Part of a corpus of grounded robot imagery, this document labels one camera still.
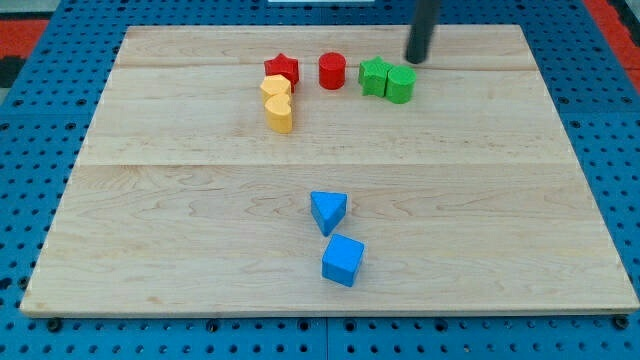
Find blue triangle block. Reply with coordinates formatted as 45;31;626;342
310;191;348;237

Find red star block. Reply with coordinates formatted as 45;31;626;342
264;53;299;92

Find red cylinder block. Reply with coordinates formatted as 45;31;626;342
318;52;346;90

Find yellow hexagon block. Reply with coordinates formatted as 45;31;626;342
260;74;292;103

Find light wooden board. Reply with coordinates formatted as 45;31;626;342
21;25;639;318

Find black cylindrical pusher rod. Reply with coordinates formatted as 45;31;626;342
405;0;442;64

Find yellow heart block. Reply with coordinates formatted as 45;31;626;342
264;93;293;134

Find blue cube block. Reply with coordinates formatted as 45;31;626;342
321;234;365;287

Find green star block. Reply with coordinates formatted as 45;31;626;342
358;56;393;97

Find green cylinder block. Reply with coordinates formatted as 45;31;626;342
385;65;416;104

